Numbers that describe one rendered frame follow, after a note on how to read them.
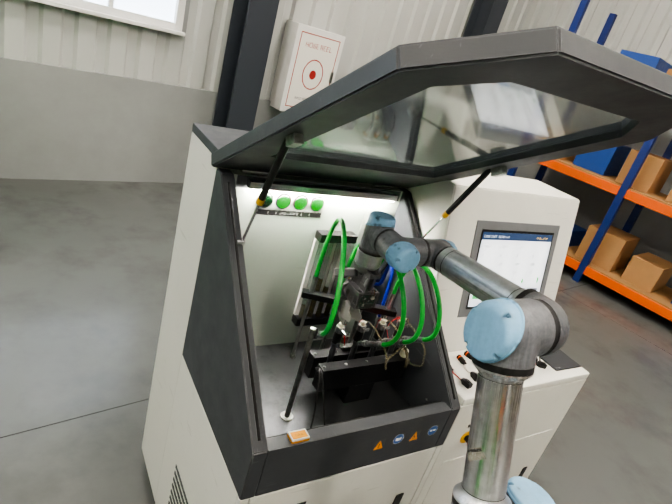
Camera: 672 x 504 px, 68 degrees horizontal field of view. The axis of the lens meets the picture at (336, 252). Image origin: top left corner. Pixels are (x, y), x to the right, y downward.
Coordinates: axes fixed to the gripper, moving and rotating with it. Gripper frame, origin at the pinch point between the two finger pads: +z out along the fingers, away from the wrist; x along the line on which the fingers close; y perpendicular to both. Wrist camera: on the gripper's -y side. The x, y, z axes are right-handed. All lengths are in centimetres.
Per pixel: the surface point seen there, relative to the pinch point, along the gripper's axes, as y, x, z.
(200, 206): -39, -35, -17
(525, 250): -5, 77, -22
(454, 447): 26, 42, 37
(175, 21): -404, 39, -42
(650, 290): -125, 516, 87
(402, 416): 24.5, 12.1, 17.7
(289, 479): 26.1, -22.0, 30.3
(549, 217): -8, 88, -35
